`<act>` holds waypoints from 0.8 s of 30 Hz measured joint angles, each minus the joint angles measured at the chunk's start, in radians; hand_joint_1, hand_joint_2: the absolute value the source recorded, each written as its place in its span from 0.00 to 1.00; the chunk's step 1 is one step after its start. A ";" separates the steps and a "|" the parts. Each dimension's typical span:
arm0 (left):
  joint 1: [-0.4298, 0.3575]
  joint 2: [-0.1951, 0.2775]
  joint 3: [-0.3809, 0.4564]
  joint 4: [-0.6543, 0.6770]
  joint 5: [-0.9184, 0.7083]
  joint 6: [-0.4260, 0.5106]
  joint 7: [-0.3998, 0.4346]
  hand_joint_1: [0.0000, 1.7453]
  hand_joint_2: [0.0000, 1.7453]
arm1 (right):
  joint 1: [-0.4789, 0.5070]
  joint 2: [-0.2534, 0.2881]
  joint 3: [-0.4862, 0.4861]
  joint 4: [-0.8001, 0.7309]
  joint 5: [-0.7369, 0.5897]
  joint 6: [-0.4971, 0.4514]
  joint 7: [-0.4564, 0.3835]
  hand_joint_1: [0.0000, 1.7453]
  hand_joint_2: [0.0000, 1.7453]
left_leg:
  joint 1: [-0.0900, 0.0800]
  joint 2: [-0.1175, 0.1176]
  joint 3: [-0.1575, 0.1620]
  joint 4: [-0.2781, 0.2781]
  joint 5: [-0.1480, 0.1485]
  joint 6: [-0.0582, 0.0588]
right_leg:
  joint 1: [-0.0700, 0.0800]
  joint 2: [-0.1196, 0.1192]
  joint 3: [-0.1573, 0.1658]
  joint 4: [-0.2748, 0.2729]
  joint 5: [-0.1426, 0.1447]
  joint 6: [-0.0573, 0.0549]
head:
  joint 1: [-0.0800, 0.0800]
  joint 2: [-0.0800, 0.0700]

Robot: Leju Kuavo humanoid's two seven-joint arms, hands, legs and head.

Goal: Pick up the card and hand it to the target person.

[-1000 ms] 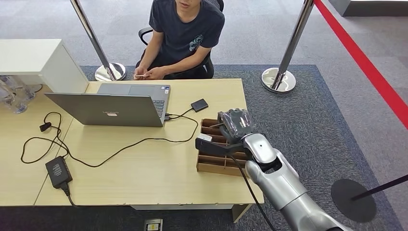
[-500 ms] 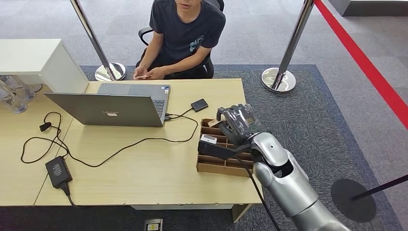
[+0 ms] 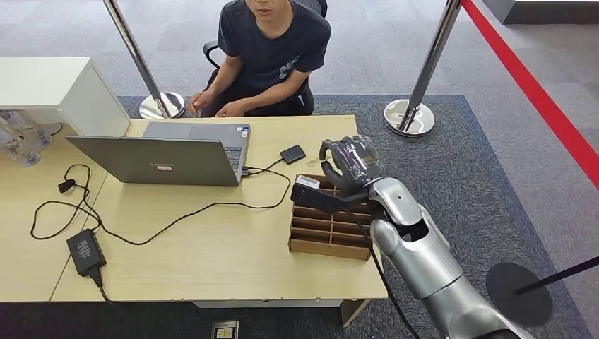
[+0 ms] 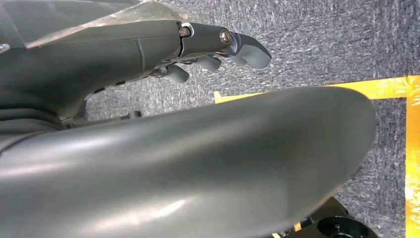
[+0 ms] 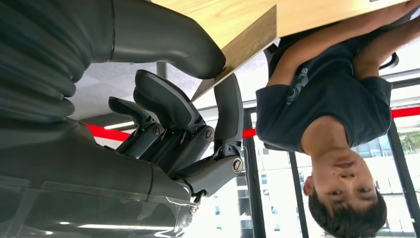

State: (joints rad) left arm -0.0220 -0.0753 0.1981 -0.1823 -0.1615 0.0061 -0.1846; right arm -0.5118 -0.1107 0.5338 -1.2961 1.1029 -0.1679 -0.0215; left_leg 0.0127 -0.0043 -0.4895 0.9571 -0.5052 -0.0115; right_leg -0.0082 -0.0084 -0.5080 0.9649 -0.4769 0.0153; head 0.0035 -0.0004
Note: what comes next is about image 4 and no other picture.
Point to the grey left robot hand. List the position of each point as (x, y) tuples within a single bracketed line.
[(197, 164)]

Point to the yellow floor tape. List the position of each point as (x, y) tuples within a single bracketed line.
[(412, 148)]

